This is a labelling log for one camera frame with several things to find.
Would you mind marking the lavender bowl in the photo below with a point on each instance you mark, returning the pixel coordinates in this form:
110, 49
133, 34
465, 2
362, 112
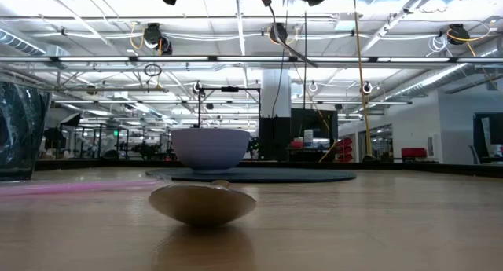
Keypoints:
210, 149

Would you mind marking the dark faceted glass cup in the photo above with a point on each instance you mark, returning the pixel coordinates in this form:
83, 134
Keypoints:
19, 133

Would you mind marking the pink drinking straw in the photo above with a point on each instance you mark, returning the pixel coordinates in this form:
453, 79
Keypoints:
78, 187

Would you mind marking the white building column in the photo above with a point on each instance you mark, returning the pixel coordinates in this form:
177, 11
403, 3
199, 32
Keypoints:
275, 94

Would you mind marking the red storage bins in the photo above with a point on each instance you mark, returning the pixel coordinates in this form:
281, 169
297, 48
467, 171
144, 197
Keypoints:
346, 149

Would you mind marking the red box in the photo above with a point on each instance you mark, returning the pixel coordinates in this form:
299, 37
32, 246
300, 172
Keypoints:
413, 152

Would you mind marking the round dark woven placemat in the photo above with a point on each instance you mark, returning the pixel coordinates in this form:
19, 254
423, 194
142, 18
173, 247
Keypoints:
275, 176

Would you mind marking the black background rig frame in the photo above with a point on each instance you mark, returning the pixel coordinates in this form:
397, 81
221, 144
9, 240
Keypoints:
230, 89

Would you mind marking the black aluminium table frame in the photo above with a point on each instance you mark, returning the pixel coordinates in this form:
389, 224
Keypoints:
432, 168

